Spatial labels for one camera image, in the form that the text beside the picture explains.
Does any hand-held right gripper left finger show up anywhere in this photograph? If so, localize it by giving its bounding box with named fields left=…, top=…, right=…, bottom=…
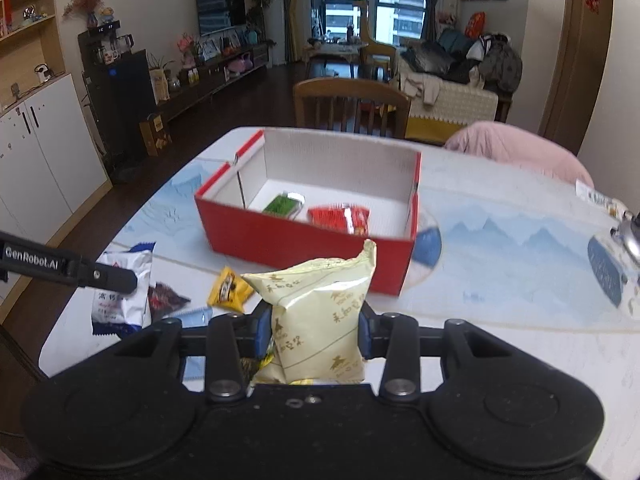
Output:
left=114, top=301, right=274, bottom=404

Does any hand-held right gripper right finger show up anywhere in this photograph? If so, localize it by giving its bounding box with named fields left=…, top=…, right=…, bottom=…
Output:
left=357, top=300, right=507, bottom=404

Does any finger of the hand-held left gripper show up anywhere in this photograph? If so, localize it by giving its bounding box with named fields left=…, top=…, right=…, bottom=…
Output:
left=79, top=257, right=139, bottom=295

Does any white and blue snack bag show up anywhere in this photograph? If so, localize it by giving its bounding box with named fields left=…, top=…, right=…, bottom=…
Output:
left=90, top=242, right=156, bottom=336

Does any pale yellow snack bag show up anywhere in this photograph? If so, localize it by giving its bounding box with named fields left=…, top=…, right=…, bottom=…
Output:
left=241, top=239, right=377, bottom=386

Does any dark brown snack packet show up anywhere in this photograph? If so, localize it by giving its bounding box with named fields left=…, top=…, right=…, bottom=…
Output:
left=148, top=282, right=191, bottom=324

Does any red cardboard box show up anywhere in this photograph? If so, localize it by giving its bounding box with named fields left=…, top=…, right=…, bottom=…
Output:
left=194, top=128, right=423, bottom=297

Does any red snack packet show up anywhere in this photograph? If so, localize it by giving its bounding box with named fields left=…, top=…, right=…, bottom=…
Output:
left=306, top=203, right=371, bottom=237

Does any green snack packet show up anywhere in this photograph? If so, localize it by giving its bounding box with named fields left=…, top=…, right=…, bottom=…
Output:
left=262, top=192, right=305, bottom=220

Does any light blue snack packet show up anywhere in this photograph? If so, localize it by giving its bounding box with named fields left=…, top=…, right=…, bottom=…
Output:
left=169, top=306, right=214, bottom=381

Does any white cabinet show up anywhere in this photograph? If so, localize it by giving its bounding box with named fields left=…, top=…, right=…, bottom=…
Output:
left=0, top=72, right=114, bottom=306

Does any brown gift bag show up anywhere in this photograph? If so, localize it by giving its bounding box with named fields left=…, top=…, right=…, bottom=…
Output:
left=138, top=113, right=173, bottom=158

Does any black tea cabinet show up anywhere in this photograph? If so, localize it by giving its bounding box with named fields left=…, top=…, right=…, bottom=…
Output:
left=78, top=20, right=158, bottom=185

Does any dark television stand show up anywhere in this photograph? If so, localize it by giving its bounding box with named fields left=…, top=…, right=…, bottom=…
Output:
left=155, top=42, right=271, bottom=123

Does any wooden dining chair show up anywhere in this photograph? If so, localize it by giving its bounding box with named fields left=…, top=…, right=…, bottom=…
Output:
left=292, top=78, right=412, bottom=140

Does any dried flower vase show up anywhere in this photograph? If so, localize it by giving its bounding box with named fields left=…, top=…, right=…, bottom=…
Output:
left=63, top=0, right=107, bottom=29

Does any white tube packet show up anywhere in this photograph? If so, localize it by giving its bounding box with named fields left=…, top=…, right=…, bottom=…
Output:
left=574, top=179, right=627, bottom=219

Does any sofa with piled clothes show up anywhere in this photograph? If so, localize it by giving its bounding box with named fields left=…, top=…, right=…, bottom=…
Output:
left=397, top=27, right=524, bottom=145

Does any wooden coffee table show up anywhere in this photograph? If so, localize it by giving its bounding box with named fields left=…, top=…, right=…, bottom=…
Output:
left=304, top=40, right=369, bottom=79

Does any metal kettle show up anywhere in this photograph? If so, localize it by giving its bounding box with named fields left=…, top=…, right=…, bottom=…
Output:
left=609, top=211, right=640, bottom=262

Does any flat screen television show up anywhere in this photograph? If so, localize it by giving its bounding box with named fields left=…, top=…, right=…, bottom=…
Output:
left=194, top=0, right=247, bottom=37

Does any wooden armchair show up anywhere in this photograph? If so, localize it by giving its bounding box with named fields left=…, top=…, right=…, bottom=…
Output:
left=352, top=0, right=399, bottom=70

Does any white standing air conditioner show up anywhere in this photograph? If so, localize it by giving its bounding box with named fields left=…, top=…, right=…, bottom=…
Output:
left=263, top=0, right=286, bottom=67

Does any wooden door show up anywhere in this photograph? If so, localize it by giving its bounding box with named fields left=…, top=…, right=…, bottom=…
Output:
left=538, top=0, right=615, bottom=157

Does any wooden wall shelf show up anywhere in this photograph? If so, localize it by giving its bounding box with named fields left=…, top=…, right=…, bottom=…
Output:
left=0, top=0, right=68, bottom=111

